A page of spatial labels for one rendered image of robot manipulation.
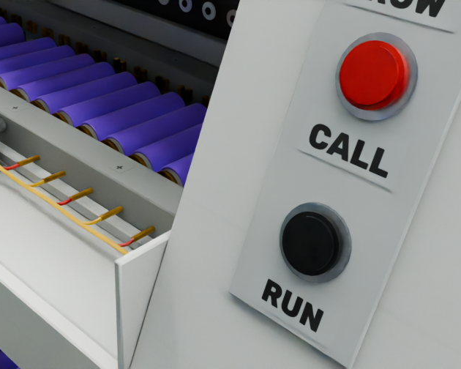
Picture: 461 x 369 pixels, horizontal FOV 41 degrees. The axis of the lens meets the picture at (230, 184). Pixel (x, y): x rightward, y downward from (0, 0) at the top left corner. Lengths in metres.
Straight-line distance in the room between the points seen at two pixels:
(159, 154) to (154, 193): 0.04
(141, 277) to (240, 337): 0.04
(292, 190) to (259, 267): 0.02
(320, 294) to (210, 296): 0.04
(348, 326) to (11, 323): 0.15
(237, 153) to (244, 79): 0.02
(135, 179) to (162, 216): 0.03
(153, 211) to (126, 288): 0.07
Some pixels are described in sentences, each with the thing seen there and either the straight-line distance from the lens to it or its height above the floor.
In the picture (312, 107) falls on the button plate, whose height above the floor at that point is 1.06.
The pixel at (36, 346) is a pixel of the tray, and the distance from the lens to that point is 0.26.
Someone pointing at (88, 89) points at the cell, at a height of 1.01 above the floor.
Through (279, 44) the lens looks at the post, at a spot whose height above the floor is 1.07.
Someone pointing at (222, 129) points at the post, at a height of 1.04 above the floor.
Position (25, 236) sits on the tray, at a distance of 0.28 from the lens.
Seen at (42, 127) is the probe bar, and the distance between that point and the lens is 0.32.
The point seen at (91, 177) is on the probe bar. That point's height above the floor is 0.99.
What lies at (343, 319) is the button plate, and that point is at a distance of 0.16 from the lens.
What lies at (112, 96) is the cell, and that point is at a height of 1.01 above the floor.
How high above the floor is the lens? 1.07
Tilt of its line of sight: 15 degrees down
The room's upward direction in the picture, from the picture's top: 18 degrees clockwise
